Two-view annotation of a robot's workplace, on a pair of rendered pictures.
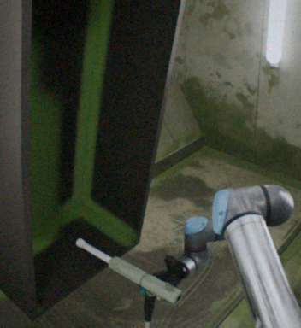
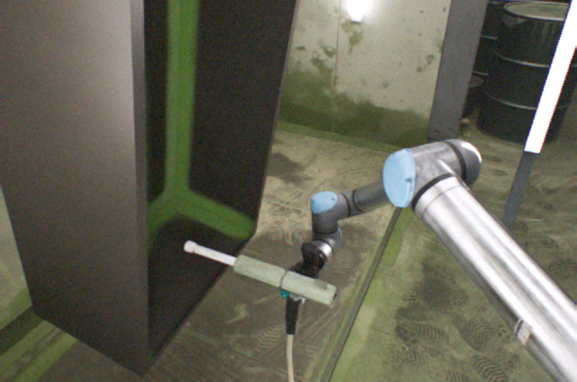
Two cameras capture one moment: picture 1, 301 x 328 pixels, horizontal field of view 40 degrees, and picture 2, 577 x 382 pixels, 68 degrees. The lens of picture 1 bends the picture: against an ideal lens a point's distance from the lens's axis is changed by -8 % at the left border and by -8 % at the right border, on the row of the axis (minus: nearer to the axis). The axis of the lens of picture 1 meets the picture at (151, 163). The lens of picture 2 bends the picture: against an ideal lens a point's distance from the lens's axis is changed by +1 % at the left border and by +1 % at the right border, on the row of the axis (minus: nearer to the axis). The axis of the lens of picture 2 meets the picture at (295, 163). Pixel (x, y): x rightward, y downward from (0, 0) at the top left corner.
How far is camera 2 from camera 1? 0.41 m
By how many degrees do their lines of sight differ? 14
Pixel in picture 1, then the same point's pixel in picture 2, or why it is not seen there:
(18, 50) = not seen: outside the picture
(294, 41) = not seen: outside the picture
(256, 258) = (485, 233)
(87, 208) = (184, 202)
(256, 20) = not seen: outside the picture
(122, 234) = (233, 225)
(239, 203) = (428, 165)
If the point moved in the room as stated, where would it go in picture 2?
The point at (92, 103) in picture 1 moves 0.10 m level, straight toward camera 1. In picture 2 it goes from (184, 69) to (190, 80)
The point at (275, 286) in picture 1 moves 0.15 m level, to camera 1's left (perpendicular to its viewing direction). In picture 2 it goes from (533, 270) to (451, 288)
